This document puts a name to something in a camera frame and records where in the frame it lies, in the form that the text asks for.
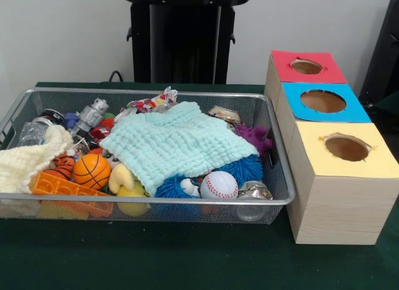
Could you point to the white toy baseball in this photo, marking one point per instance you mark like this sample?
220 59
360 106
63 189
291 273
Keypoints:
218 184

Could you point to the black upright panel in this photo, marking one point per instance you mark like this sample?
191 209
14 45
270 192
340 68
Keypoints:
383 53

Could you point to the orange plastic building block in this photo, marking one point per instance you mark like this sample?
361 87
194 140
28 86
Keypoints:
62 187

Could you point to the purple spiky rubber toy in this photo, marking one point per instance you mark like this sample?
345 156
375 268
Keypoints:
252 135

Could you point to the mint green waffle cloth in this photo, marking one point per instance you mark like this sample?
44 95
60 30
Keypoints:
174 146

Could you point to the blue spiky rubber ball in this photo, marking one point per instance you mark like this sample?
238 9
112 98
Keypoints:
243 168
170 188

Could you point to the wooden box with three holes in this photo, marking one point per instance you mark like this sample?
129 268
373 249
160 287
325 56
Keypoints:
343 209

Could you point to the silver toy robot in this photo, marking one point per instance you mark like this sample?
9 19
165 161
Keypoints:
90 115

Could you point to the orange toy basketball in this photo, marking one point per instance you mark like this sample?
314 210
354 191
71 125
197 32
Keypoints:
92 171

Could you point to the cream knitted cloth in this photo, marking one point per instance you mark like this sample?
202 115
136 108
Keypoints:
22 165

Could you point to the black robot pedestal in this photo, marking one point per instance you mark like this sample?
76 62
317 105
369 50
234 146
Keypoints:
187 53

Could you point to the colourful dotted cloth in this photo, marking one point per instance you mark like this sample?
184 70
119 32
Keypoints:
156 101

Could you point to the crushed silver can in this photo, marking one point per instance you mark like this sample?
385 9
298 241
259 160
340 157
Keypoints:
255 190

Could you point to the dark green side table cloth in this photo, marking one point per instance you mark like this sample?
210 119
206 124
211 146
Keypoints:
389 103

